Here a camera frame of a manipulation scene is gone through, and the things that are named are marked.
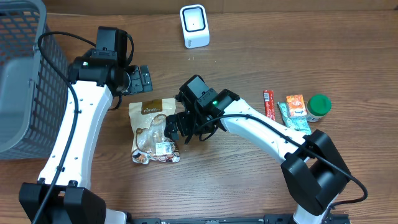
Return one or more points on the white barcode scanner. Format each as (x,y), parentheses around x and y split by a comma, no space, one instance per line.
(194,26)

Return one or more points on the green lidded jar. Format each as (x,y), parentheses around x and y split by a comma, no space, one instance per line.
(317,107)

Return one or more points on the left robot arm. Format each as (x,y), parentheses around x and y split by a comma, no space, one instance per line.
(62,192)

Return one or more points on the small orange snack packet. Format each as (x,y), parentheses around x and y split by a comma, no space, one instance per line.
(296,106)

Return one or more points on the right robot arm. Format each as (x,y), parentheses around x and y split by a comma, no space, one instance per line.
(313,169)

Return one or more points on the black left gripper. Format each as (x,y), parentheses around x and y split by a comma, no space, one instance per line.
(140,79)

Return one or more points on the brown white snack pouch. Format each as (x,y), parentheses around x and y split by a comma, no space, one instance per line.
(148,121)

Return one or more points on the grey plastic shopping basket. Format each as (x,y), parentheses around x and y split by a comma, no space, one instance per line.
(33,96)

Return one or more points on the red stick packet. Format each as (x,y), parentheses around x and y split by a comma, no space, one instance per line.
(269,104)

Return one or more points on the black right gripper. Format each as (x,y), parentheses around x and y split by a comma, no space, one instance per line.
(179,123)

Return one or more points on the teal orange snack pack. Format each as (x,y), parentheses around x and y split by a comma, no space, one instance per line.
(298,124)

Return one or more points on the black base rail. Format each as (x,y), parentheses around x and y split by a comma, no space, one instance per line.
(266,219)

